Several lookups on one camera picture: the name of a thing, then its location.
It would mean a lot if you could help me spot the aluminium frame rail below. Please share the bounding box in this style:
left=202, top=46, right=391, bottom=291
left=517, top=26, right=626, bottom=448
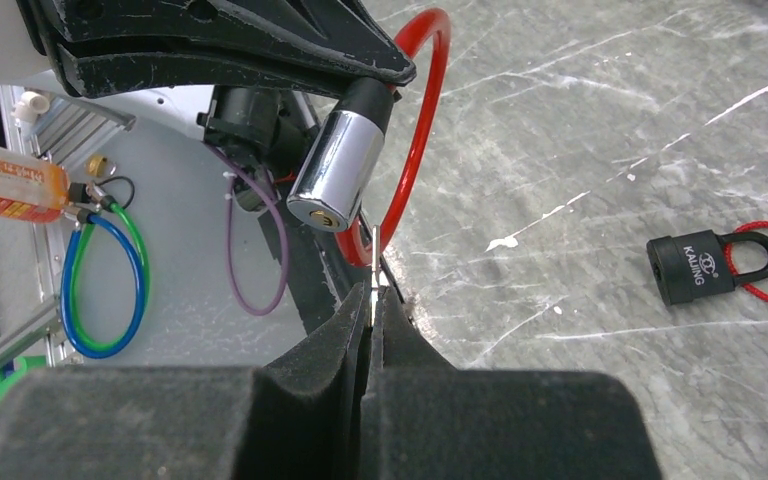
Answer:
left=0, top=100, right=163, bottom=400

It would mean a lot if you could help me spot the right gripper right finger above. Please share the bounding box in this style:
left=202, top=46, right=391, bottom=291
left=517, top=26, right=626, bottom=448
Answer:
left=360, top=291, right=662, bottom=479

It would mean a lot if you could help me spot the red cable lock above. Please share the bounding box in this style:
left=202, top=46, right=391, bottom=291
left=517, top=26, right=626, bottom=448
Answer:
left=287, top=8, right=452, bottom=267

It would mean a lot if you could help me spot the black padlock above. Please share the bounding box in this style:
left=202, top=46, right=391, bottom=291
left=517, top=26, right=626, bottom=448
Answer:
left=646, top=230, right=768, bottom=306

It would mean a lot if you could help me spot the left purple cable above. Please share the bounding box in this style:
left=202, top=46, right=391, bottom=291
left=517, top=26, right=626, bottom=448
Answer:
left=208, top=145, right=291, bottom=317

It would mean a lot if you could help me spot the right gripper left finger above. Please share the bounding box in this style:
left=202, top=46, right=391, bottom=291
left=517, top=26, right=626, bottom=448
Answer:
left=0, top=284, right=368, bottom=479

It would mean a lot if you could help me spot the blue tube loop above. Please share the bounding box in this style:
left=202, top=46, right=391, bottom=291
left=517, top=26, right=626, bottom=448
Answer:
left=60, top=210, right=148, bottom=360

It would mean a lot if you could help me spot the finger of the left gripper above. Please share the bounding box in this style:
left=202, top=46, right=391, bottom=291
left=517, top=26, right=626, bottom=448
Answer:
left=18, top=0, right=416, bottom=98

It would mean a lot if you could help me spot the green tube loop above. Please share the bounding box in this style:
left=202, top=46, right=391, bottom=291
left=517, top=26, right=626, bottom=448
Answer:
left=65, top=198, right=152, bottom=352

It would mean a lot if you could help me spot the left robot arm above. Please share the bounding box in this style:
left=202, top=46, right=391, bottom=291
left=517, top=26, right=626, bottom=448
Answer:
left=0, top=1, right=416, bottom=222

